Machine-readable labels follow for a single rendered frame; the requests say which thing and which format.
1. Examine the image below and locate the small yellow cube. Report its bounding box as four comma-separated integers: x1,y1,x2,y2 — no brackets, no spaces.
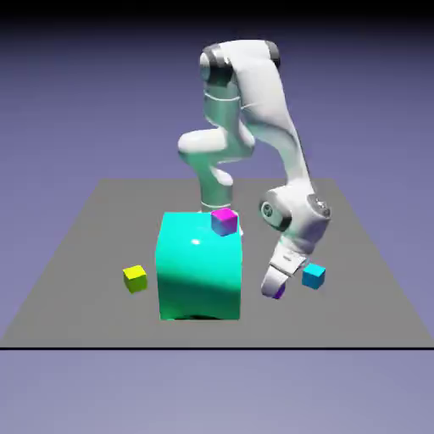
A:
122,264,148,295

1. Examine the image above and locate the small blue cube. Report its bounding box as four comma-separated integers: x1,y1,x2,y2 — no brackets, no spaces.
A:
301,263,327,291

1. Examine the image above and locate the large turquoise box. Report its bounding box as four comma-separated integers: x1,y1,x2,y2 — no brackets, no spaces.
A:
154,211,242,322

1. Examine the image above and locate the small magenta cube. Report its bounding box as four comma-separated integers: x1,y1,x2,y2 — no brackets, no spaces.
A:
210,208,239,237

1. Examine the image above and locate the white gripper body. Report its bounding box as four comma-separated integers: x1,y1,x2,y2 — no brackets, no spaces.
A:
259,264,292,298

